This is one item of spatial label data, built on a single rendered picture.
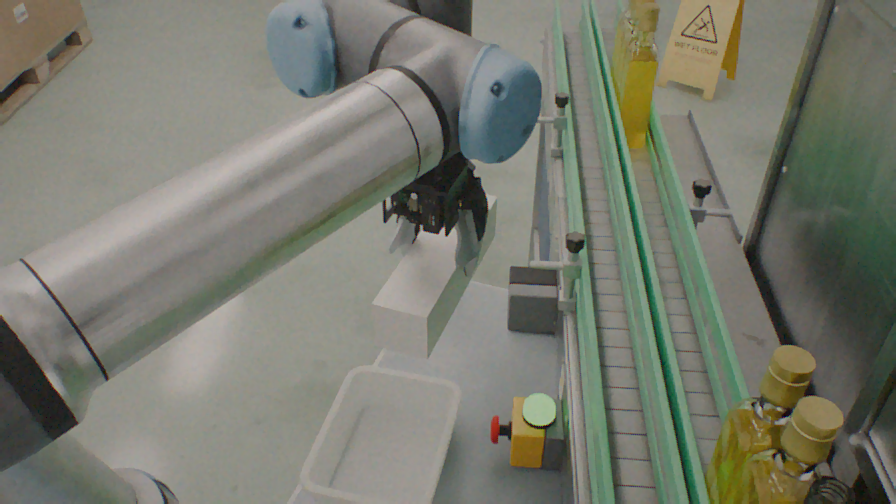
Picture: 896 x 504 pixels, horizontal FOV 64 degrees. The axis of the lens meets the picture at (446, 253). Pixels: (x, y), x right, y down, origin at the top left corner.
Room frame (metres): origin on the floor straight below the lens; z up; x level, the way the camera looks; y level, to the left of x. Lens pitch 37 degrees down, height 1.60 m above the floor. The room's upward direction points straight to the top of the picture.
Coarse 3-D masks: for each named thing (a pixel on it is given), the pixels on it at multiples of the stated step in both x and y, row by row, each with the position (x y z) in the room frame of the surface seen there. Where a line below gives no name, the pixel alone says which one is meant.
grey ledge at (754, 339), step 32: (672, 128) 1.39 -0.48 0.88; (704, 160) 1.25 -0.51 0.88; (704, 224) 1.03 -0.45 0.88; (736, 224) 1.01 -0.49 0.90; (704, 256) 0.94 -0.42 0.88; (736, 256) 0.94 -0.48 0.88; (736, 288) 0.86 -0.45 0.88; (736, 320) 0.79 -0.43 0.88; (768, 320) 0.79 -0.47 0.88; (736, 352) 0.72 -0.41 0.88; (768, 352) 0.72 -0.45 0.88
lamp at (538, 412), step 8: (528, 400) 0.66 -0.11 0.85; (536, 400) 0.66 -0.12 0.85; (544, 400) 0.66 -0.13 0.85; (552, 400) 0.66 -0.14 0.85; (528, 408) 0.65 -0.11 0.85; (536, 408) 0.64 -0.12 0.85; (544, 408) 0.64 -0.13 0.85; (552, 408) 0.65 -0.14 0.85; (528, 416) 0.64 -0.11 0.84; (536, 416) 0.64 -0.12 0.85; (544, 416) 0.63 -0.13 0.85; (552, 416) 0.64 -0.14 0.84; (528, 424) 0.64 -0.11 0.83; (536, 424) 0.63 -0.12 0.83; (544, 424) 0.63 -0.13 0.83
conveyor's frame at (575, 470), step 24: (552, 48) 1.84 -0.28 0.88; (552, 72) 1.68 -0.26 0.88; (552, 96) 1.55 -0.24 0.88; (552, 168) 1.27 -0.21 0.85; (552, 192) 1.21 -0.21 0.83; (552, 216) 1.16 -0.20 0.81; (552, 240) 1.10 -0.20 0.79; (576, 336) 0.75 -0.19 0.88; (576, 360) 0.71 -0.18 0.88; (576, 384) 0.66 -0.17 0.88; (576, 408) 0.62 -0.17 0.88; (576, 432) 0.58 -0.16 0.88; (576, 456) 0.55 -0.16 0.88; (576, 480) 0.52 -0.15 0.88
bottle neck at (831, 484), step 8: (816, 480) 0.33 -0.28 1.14; (824, 480) 0.33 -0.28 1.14; (832, 480) 0.33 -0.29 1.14; (840, 480) 0.33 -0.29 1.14; (816, 488) 0.32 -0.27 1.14; (824, 488) 0.33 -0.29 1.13; (832, 488) 0.33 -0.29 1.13; (840, 488) 0.32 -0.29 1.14; (848, 488) 0.32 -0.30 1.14; (808, 496) 0.32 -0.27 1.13; (816, 496) 0.31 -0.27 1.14; (824, 496) 0.33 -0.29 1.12; (832, 496) 0.32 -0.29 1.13; (840, 496) 0.32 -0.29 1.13; (848, 496) 0.31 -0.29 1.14
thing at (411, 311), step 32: (416, 256) 0.64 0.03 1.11; (448, 256) 0.64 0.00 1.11; (480, 256) 0.71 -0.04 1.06; (384, 288) 0.58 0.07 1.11; (416, 288) 0.58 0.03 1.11; (448, 288) 0.60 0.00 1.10; (384, 320) 0.56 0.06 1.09; (416, 320) 0.54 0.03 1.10; (448, 320) 0.60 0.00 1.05; (416, 352) 0.54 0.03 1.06
